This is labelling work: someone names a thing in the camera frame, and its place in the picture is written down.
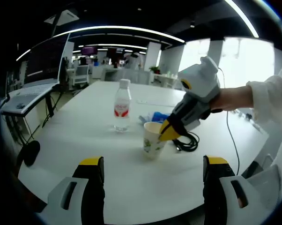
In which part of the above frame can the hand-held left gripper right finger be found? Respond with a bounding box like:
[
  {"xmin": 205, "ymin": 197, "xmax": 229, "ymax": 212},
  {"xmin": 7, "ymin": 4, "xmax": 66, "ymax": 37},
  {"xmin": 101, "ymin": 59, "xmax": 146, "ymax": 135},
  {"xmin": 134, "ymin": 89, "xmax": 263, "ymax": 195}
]
[{"xmin": 202, "ymin": 154, "xmax": 266, "ymax": 225}]

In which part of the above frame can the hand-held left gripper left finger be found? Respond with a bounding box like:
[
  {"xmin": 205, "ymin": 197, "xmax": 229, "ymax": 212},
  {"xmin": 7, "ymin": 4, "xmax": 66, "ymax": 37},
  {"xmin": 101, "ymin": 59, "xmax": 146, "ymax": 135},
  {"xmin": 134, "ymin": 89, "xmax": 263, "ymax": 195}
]
[{"xmin": 47, "ymin": 156, "xmax": 106, "ymax": 225}]

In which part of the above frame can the blue plastic packet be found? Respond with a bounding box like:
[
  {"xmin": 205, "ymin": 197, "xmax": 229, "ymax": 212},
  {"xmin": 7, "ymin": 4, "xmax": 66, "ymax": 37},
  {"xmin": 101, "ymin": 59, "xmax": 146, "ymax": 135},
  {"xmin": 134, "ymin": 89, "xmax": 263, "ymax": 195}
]
[{"xmin": 138, "ymin": 111, "xmax": 172, "ymax": 124}]

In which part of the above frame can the black cable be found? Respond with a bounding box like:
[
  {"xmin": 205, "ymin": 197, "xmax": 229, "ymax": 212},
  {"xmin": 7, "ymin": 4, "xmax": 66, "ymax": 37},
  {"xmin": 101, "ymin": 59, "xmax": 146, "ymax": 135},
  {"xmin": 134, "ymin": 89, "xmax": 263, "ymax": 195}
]
[{"xmin": 171, "ymin": 130, "xmax": 200, "ymax": 152}]

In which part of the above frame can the white paper cup green print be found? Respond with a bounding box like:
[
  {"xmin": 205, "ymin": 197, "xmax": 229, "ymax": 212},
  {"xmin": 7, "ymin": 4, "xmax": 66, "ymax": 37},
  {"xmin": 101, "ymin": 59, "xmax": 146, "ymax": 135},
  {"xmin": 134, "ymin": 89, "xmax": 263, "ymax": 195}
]
[{"xmin": 142, "ymin": 121, "xmax": 167, "ymax": 160}]

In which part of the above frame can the clear water bottle red label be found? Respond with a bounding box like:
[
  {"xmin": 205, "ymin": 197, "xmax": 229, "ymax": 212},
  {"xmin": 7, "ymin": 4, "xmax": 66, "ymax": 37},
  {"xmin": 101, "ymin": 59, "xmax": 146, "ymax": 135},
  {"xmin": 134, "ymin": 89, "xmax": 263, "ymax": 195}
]
[{"xmin": 113, "ymin": 79, "xmax": 133, "ymax": 134}]

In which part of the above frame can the white tabletop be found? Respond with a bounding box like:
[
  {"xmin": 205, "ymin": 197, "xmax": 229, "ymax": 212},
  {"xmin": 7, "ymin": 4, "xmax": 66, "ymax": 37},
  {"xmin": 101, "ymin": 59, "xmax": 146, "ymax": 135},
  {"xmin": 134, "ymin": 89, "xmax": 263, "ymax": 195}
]
[{"xmin": 18, "ymin": 81, "xmax": 269, "ymax": 225}]

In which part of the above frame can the person's right hand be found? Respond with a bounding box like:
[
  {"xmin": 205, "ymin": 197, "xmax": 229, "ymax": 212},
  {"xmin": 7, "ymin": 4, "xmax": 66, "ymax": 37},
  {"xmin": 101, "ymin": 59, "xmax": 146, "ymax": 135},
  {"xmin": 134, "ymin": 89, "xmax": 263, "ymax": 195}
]
[{"xmin": 209, "ymin": 85, "xmax": 253, "ymax": 114}]

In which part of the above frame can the white strip on table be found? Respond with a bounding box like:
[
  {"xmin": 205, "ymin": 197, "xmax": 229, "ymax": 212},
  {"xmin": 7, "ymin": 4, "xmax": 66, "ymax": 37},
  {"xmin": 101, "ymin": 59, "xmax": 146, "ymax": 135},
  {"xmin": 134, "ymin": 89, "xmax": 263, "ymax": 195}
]
[{"xmin": 136, "ymin": 99, "xmax": 177, "ymax": 108}]

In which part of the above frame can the white office counter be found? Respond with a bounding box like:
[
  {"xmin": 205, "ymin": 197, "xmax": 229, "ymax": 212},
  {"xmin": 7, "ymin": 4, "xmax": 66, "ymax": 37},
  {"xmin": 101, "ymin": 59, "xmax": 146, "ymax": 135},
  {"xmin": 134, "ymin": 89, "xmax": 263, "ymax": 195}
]
[{"xmin": 101, "ymin": 67, "xmax": 153, "ymax": 85}]

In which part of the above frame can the black round object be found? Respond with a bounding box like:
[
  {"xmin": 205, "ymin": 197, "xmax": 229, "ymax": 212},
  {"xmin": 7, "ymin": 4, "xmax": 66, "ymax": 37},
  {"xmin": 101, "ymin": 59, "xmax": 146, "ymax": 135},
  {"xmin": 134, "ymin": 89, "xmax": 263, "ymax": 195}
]
[{"xmin": 22, "ymin": 140, "xmax": 41, "ymax": 167}]

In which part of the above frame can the black desk leg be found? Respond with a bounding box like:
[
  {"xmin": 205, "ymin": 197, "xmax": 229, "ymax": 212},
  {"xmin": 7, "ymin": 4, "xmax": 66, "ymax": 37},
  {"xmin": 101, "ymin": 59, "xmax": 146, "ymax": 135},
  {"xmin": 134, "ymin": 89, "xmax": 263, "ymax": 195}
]
[{"xmin": 45, "ymin": 95, "xmax": 55, "ymax": 118}]

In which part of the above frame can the white office chair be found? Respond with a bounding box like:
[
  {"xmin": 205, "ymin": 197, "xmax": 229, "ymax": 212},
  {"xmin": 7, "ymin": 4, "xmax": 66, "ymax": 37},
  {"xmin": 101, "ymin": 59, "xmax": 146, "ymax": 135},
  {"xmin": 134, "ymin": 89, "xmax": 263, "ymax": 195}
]
[{"xmin": 74, "ymin": 65, "xmax": 90, "ymax": 86}]

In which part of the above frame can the white side desk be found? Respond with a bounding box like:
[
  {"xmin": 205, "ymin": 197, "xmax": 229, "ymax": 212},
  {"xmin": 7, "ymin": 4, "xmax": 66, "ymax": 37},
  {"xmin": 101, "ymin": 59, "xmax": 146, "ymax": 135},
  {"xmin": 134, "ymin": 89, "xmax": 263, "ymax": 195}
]
[{"xmin": 0, "ymin": 83, "xmax": 61, "ymax": 116}]

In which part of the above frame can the long ceiling light strip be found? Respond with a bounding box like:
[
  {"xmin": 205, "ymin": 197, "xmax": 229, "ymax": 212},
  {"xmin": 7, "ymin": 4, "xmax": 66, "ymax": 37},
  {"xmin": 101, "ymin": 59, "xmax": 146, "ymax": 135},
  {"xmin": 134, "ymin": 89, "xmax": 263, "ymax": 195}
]
[{"xmin": 16, "ymin": 24, "xmax": 186, "ymax": 62}]

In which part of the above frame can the white keyboard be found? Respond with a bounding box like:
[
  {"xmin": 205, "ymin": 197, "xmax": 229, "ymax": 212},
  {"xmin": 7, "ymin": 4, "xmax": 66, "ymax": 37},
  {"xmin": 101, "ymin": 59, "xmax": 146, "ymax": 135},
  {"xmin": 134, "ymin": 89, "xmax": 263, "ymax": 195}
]
[{"xmin": 8, "ymin": 83, "xmax": 59, "ymax": 98}]

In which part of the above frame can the dark computer monitor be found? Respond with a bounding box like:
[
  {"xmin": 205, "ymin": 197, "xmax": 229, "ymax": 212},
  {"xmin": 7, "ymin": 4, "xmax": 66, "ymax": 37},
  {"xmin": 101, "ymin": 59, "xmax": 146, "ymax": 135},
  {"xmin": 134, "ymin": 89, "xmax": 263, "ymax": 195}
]
[{"xmin": 22, "ymin": 32, "xmax": 71, "ymax": 88}]

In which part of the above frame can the square ceiling panel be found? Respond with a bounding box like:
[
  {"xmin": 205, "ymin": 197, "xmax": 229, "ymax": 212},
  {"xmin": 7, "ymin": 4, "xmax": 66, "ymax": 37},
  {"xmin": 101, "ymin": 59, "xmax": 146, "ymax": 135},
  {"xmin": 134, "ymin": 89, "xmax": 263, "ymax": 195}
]
[{"xmin": 44, "ymin": 9, "xmax": 80, "ymax": 27}]

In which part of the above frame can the thin gripper cable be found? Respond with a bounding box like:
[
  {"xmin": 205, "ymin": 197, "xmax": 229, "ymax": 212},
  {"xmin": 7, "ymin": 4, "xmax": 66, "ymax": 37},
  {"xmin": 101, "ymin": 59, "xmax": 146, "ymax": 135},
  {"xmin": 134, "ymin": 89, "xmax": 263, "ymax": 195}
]
[{"xmin": 216, "ymin": 66, "xmax": 240, "ymax": 176}]

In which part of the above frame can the purple wall screen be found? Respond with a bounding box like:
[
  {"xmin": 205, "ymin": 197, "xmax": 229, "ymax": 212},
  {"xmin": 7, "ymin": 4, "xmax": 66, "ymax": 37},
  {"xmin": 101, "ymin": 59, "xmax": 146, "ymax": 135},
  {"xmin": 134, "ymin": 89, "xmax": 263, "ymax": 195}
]
[{"xmin": 82, "ymin": 46, "xmax": 97, "ymax": 56}]

